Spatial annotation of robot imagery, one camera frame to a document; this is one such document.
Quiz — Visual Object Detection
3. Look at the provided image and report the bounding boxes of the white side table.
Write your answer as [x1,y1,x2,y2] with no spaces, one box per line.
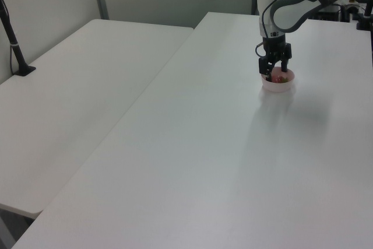
[0,19,195,219]

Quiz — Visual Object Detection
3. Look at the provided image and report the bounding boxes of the grey metal device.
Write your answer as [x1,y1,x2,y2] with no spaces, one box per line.
[341,3,361,23]

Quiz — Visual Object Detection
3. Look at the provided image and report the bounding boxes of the black clamped camera pole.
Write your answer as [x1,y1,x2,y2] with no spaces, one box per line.
[356,0,373,31]

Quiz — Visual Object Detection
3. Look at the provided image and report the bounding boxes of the black camera pole with base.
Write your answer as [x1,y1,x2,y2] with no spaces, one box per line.
[0,0,37,77]

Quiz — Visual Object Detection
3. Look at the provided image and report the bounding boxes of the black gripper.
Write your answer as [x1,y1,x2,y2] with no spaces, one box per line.
[258,34,293,82]

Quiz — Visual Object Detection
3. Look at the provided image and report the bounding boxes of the pink plastic bowl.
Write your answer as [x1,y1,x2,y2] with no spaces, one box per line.
[261,67,295,93]

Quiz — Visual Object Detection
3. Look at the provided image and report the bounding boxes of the black equipment box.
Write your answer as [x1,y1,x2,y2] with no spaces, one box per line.
[316,3,342,22]

